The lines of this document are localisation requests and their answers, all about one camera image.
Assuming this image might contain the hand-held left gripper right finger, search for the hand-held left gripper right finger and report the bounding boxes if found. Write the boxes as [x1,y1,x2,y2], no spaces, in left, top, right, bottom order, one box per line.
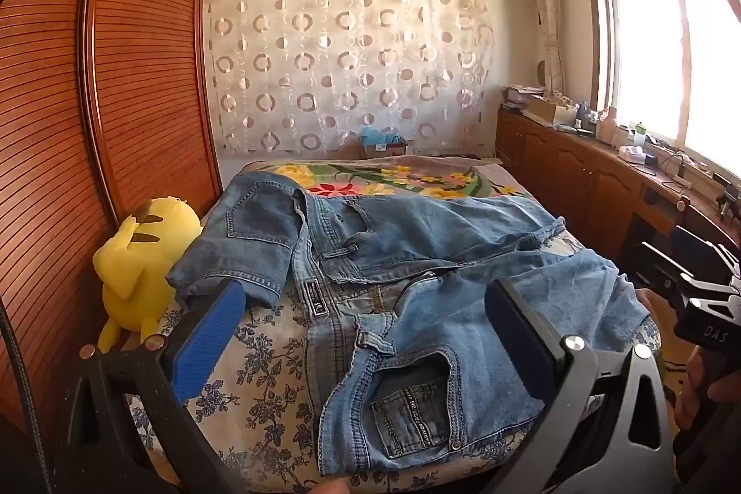
[483,279,681,494]

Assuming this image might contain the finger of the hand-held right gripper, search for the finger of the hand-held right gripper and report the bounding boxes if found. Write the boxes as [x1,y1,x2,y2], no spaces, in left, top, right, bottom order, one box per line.
[635,273,704,321]
[640,241,741,292]

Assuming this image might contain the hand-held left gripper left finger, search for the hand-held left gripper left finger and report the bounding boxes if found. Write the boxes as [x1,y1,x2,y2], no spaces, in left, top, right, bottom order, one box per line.
[63,279,250,494]

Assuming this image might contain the light blue denim pants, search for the light blue denim pants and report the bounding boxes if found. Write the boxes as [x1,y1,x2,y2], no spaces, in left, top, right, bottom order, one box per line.
[292,245,652,477]

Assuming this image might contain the person's right hand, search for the person's right hand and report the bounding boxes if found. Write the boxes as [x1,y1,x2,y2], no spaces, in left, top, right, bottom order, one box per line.
[673,340,716,434]

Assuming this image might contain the yellow plush toy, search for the yellow plush toy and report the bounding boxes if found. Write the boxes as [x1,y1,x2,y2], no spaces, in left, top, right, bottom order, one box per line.
[94,196,205,353]

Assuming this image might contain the beige bottle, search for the beige bottle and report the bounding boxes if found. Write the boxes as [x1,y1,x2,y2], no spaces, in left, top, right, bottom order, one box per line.
[596,106,617,144]

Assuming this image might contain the long wooden cabinet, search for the long wooden cabinet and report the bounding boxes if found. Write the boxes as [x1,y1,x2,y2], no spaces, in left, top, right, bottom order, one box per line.
[495,106,741,275]

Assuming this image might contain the colourful floral blanket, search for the colourful floral blanket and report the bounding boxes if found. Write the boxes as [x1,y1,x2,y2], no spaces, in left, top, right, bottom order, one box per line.
[240,155,530,200]

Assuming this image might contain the wooden framed window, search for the wooden framed window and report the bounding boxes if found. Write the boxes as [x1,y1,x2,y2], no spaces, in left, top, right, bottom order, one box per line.
[584,0,741,176]

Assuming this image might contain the cardboard box with blue items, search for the cardboard box with blue items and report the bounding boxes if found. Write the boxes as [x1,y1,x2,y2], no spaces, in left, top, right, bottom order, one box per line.
[359,135,409,160]

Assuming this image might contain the stack of papers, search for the stack of papers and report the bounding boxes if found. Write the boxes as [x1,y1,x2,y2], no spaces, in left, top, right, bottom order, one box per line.
[501,86,548,112]

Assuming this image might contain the wooden louvred wardrobe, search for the wooden louvred wardrobe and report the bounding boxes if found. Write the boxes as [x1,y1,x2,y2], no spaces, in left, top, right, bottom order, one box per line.
[0,0,224,472]

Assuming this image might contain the white window curtain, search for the white window curtain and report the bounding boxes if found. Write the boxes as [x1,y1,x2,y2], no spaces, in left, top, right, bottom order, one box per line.
[524,0,565,95]

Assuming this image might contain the circle patterned sheer curtain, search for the circle patterned sheer curtain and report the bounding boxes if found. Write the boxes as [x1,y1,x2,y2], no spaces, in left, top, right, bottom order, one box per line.
[204,0,499,160]

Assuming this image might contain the black braided cable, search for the black braided cable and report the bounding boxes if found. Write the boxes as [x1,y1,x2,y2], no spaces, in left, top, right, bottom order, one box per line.
[0,297,30,449]

